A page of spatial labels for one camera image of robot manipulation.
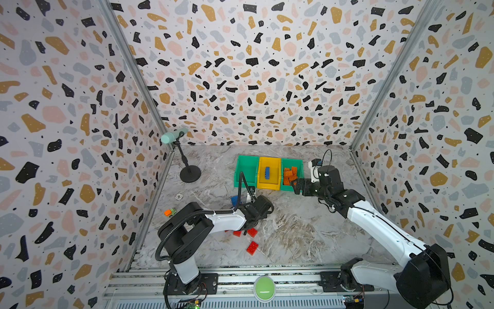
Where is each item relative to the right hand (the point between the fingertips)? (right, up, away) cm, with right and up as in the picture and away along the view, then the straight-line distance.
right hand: (303, 182), depth 82 cm
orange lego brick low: (-4, 0, +21) cm, 21 cm away
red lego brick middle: (-29, -23, +3) cm, 37 cm away
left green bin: (-25, +7, +28) cm, 38 cm away
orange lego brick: (0, +3, +24) cm, 24 cm away
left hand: (-18, -13, +10) cm, 24 cm away
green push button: (-17, -40, -9) cm, 44 cm away
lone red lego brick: (-22, -28, -1) cm, 35 cm away
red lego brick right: (-22, -23, +4) cm, 32 cm away
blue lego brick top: (-31, -11, +15) cm, 36 cm away
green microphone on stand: (-58, +2, +24) cm, 62 cm away
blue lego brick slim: (-14, +2, +30) cm, 33 cm away
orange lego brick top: (-4, +3, +22) cm, 22 cm away
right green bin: (-2, +8, +21) cm, 23 cm away
